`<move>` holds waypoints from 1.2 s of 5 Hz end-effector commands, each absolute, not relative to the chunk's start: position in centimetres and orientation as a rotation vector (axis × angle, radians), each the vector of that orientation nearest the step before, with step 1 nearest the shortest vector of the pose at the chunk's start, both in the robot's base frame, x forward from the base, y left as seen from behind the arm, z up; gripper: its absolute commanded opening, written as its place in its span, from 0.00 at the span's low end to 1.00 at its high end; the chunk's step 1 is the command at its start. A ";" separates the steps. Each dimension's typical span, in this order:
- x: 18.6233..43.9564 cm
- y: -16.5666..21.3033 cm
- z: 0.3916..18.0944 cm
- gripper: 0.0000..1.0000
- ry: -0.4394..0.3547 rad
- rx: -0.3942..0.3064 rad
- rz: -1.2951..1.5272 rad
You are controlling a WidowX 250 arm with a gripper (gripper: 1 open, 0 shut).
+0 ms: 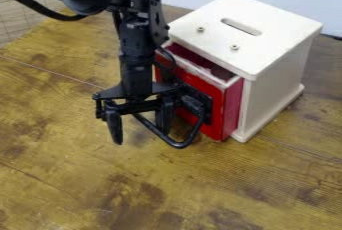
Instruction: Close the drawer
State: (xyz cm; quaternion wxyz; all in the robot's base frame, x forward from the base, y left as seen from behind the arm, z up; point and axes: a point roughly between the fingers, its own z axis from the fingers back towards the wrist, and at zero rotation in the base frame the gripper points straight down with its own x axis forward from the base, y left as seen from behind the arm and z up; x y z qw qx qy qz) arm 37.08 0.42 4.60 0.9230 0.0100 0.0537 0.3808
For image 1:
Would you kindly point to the white wooden box cabinet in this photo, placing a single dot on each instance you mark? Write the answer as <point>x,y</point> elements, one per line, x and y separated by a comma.
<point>261,43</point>

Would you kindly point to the red drawer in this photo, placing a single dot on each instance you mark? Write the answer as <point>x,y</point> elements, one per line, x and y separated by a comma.
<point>219,84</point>

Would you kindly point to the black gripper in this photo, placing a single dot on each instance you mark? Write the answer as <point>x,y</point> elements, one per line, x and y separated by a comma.
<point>134,95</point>

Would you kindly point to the black metal drawer handle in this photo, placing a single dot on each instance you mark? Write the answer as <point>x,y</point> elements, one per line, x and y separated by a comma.
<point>193,111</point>

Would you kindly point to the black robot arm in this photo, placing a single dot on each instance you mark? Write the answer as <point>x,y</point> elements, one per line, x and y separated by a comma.
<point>142,31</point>

